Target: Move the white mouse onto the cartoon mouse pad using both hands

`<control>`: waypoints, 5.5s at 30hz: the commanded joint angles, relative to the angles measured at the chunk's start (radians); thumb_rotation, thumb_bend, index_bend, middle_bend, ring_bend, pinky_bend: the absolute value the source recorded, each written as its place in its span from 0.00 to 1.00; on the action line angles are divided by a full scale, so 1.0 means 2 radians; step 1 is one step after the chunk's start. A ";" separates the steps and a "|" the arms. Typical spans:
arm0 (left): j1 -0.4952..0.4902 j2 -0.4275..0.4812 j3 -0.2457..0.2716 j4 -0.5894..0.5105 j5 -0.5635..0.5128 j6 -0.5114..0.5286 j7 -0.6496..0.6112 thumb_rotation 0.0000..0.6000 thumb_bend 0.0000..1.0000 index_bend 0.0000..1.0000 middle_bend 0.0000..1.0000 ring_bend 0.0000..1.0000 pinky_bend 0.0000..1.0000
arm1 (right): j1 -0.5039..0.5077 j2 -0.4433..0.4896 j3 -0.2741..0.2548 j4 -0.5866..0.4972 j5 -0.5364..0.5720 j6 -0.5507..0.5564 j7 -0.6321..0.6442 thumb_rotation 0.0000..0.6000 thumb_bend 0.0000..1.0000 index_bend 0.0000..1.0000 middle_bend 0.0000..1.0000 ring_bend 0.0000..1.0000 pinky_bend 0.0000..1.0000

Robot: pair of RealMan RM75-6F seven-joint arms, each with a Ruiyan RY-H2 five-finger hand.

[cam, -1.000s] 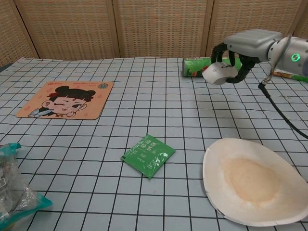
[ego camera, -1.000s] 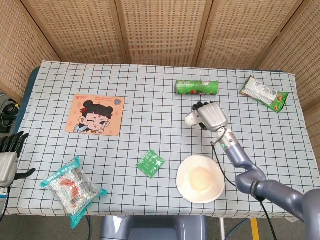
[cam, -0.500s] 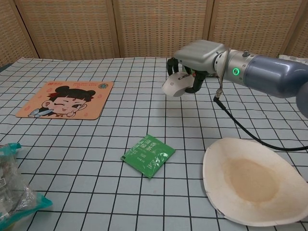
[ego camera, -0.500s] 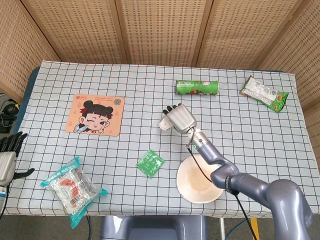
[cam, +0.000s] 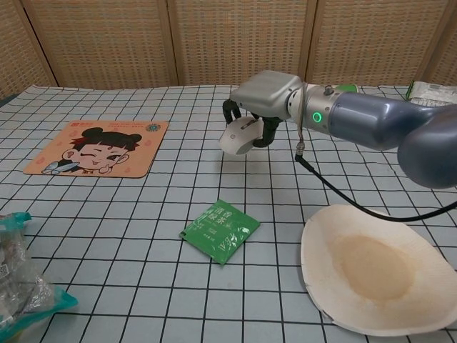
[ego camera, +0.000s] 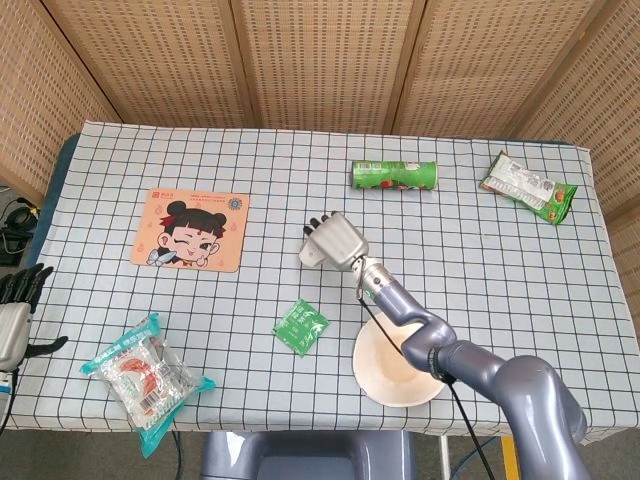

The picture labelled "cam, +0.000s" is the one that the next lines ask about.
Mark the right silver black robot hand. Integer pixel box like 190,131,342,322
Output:
221,70,306,148

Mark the white computer mouse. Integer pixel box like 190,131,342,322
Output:
219,119,264,156

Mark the orange cartoon girl mouse pad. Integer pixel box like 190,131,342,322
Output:
23,120,169,179

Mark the woven wooden folding screen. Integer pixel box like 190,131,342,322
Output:
0,0,457,99

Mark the green tea sachet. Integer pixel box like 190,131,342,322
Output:
179,199,261,267

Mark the green white snack bag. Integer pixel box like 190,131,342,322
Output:
406,80,457,107

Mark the white paper plate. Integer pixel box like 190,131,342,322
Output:
301,204,457,337

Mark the blue checked tablecloth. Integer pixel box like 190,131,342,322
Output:
0,84,457,343

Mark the teal clear snack bag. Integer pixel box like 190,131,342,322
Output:
0,212,79,343

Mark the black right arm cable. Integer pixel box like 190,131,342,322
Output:
294,84,457,223

